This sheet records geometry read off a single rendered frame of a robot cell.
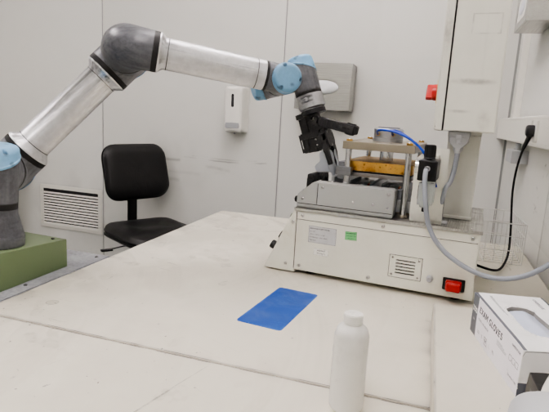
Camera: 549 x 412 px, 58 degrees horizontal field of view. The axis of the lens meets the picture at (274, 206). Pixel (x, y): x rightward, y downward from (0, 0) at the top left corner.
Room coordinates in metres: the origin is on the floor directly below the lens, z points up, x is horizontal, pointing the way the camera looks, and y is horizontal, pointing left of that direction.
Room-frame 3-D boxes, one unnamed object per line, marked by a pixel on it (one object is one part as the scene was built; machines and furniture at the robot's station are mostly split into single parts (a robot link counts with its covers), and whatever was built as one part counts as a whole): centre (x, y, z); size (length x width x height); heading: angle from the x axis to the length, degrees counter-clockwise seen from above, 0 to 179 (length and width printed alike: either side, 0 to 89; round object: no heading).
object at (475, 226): (1.35, -0.33, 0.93); 0.46 x 0.35 x 0.01; 68
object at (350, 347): (0.67, -0.12, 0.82); 0.05 x 0.05 x 0.14
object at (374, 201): (1.26, -0.18, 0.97); 0.26 x 0.05 x 0.07; 68
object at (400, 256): (1.35, -0.28, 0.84); 0.53 x 0.37 x 0.17; 68
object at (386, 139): (1.33, -0.32, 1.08); 0.31 x 0.24 x 0.13; 158
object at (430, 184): (1.11, -0.33, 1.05); 0.15 x 0.05 x 0.15; 158
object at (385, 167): (1.35, -0.29, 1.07); 0.22 x 0.17 x 0.10; 158
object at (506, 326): (0.75, -0.42, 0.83); 0.23 x 0.12 x 0.07; 175
